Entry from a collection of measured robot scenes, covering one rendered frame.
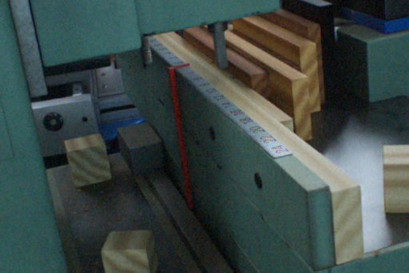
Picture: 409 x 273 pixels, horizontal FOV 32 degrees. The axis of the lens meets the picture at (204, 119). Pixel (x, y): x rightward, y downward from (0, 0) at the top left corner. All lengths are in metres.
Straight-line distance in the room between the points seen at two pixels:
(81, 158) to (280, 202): 0.40
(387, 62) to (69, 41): 0.30
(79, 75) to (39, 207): 0.77
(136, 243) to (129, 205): 0.15
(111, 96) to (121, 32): 0.79
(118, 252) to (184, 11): 0.21
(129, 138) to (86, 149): 0.05
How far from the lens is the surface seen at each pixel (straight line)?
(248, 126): 0.51
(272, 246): 0.51
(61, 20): 0.56
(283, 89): 0.62
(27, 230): 0.57
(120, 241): 0.63
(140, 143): 0.79
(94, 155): 0.82
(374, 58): 0.69
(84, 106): 1.22
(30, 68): 0.56
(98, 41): 0.57
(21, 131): 0.54
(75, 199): 0.81
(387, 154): 0.50
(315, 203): 0.42
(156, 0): 0.61
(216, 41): 0.66
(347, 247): 0.45
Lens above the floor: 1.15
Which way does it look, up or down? 21 degrees down
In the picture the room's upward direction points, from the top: 7 degrees counter-clockwise
